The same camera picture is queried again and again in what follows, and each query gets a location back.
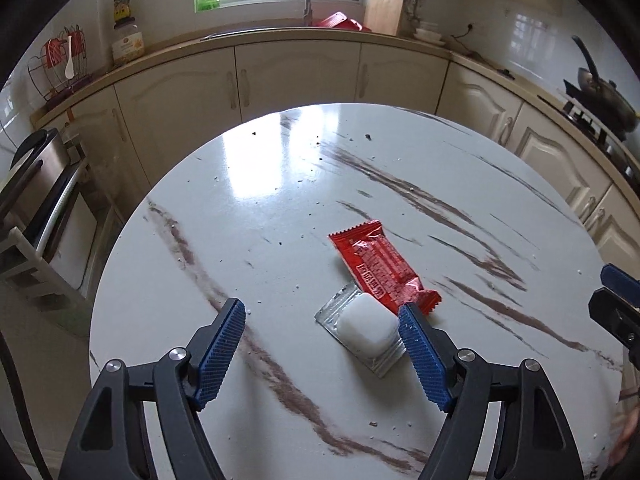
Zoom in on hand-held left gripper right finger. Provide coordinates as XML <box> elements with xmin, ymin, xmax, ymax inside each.
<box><xmin>398</xmin><ymin>302</ymin><xmax>585</xmax><ymax>480</ymax></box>

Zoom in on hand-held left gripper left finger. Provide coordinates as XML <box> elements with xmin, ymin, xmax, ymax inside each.
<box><xmin>59</xmin><ymin>297</ymin><xmax>247</xmax><ymax>480</ymax></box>

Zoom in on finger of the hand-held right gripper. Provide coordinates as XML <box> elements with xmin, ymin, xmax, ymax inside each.
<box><xmin>587</xmin><ymin>262</ymin><xmax>640</xmax><ymax>357</ymax></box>

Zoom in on clear packet with white block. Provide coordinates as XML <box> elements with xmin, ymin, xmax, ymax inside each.
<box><xmin>313</xmin><ymin>282</ymin><xmax>407</xmax><ymax>379</ymax></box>

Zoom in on red snack wrapper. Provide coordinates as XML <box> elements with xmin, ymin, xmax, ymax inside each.
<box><xmin>328</xmin><ymin>219</ymin><xmax>444</xmax><ymax>316</ymax></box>

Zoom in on black gas stove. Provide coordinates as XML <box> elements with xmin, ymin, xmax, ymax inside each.
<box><xmin>537</xmin><ymin>92</ymin><xmax>640</xmax><ymax>183</ymax></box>

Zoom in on black wok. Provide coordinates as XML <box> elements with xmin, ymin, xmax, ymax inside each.
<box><xmin>571</xmin><ymin>35</ymin><xmax>639</xmax><ymax>132</ymax></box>

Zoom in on white appliance shelf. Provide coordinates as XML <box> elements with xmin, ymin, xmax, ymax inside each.
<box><xmin>0</xmin><ymin>150</ymin><xmax>123</xmax><ymax>307</ymax></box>

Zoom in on stainless steel oven appliance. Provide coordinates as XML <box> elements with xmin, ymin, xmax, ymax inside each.
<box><xmin>0</xmin><ymin>128</ymin><xmax>72</xmax><ymax>213</ymax></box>

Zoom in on cream kitchen cabinets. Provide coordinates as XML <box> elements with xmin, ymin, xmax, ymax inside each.
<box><xmin>30</xmin><ymin>34</ymin><xmax>640</xmax><ymax>263</ymax></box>

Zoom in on stack of white bowls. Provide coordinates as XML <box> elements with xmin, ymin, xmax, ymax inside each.
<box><xmin>413</xmin><ymin>20</ymin><xmax>446</xmax><ymax>44</ymax></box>

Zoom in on clear jar with label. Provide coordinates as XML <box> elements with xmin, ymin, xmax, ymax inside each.
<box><xmin>110</xmin><ymin>20</ymin><xmax>146</xmax><ymax>66</ymax></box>

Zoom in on wooden cutting board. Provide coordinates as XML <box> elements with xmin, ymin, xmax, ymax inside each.
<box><xmin>363</xmin><ymin>0</ymin><xmax>405</xmax><ymax>37</ymax></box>

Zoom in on black cable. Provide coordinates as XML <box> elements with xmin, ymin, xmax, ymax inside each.
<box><xmin>0</xmin><ymin>330</ymin><xmax>53</xmax><ymax>480</ymax></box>

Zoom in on wire rack with red cups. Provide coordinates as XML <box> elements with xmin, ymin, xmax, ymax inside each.
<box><xmin>27</xmin><ymin>26</ymin><xmax>94</xmax><ymax>107</ymax></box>

